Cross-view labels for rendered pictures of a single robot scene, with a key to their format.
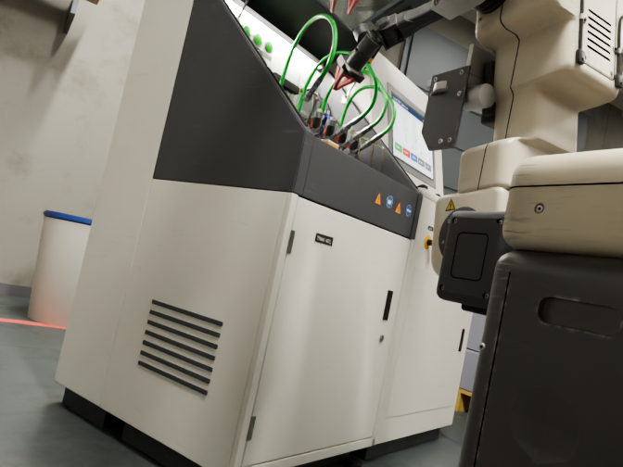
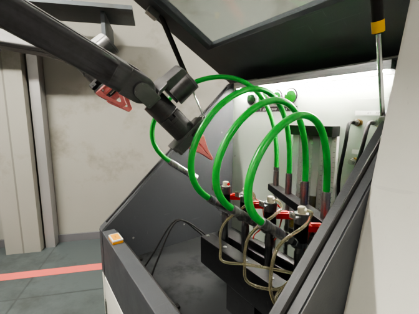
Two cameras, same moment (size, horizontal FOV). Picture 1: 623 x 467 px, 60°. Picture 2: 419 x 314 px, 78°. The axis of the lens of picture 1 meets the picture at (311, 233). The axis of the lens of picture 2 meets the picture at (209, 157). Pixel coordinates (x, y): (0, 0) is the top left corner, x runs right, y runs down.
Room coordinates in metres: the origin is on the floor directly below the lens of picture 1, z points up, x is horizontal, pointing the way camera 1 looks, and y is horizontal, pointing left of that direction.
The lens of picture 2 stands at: (1.94, -0.60, 1.32)
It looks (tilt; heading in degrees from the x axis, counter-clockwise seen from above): 9 degrees down; 108
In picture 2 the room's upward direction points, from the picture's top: straight up
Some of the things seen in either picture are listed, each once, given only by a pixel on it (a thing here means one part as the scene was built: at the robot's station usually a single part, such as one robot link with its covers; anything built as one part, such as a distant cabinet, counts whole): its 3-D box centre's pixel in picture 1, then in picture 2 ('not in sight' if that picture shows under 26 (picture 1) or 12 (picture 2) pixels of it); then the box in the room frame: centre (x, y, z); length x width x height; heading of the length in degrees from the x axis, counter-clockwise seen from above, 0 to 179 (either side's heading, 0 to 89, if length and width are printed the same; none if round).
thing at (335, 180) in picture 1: (362, 194); (144, 308); (1.63, -0.13, 0.87); 0.62 x 0.04 x 0.16; 142
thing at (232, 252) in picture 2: not in sight; (254, 285); (1.87, -0.01, 0.91); 0.34 x 0.10 x 0.15; 142
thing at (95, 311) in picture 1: (262, 227); not in sight; (2.33, 0.21, 0.75); 1.40 x 0.28 x 1.50; 142
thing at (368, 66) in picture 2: (278, 34); (293, 78); (1.94, 0.27, 1.43); 0.54 x 0.03 x 0.02; 142
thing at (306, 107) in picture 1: (305, 117); (370, 161); (2.13, 0.12, 1.20); 0.13 x 0.03 x 0.31; 142
